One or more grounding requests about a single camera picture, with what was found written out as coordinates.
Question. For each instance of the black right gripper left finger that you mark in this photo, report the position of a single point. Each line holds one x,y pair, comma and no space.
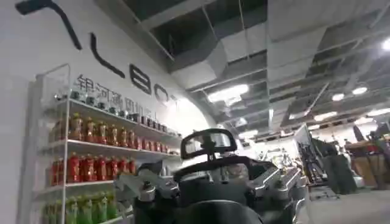
147,191

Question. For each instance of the black equipment rack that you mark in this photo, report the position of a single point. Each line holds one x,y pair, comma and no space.
312,161

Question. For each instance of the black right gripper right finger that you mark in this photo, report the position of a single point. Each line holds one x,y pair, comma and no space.
275,182

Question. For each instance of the round ceiling lamp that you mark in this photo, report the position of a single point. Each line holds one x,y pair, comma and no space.
338,97
359,90

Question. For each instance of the silver ventilation duct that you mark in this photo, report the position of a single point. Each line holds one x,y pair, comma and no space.
243,42

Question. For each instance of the rectangular ceiling light panel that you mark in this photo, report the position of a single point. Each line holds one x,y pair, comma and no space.
228,93

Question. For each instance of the dark swivel chair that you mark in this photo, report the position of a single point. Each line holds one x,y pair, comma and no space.
338,173

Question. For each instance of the desk with brown boxes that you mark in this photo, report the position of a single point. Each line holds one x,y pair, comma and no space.
370,164

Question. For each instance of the white shelf with drink bottles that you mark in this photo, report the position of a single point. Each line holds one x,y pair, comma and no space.
91,158

